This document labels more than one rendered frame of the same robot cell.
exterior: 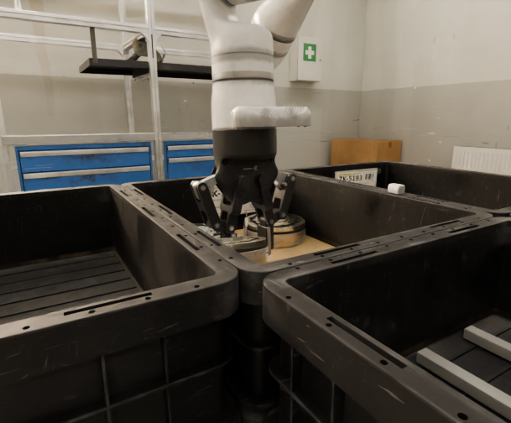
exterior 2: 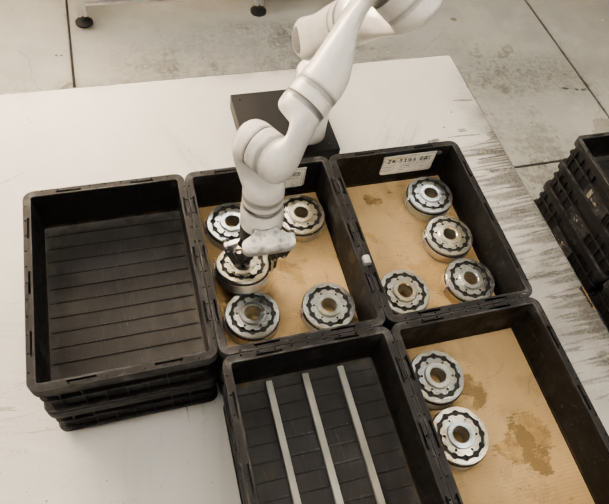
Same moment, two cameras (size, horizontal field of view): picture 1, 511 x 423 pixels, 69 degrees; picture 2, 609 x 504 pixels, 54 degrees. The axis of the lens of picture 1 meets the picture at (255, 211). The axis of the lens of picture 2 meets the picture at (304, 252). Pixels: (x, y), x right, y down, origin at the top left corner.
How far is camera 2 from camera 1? 86 cm
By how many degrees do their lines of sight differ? 43
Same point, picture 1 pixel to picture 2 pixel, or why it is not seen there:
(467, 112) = not seen: outside the picture
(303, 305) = (228, 382)
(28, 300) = (129, 265)
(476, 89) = not seen: outside the picture
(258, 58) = (268, 209)
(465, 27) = not seen: outside the picture
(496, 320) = (367, 361)
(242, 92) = (255, 222)
